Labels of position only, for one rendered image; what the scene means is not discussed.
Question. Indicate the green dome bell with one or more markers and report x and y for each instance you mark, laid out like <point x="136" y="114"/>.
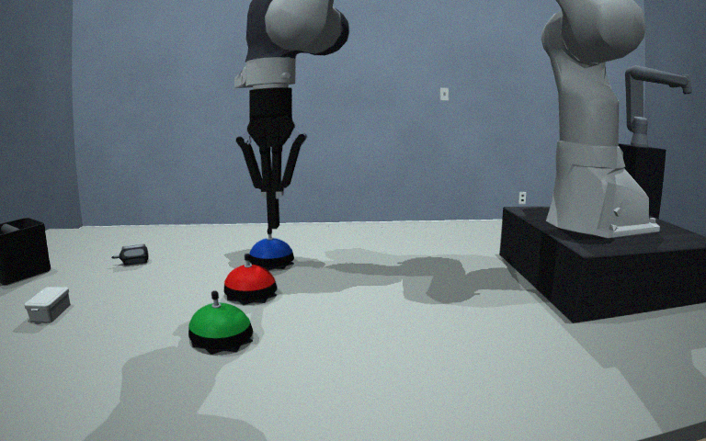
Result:
<point x="219" y="327"/>

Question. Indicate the red dome bell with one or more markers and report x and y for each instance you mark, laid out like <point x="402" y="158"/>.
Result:
<point x="250" y="283"/>

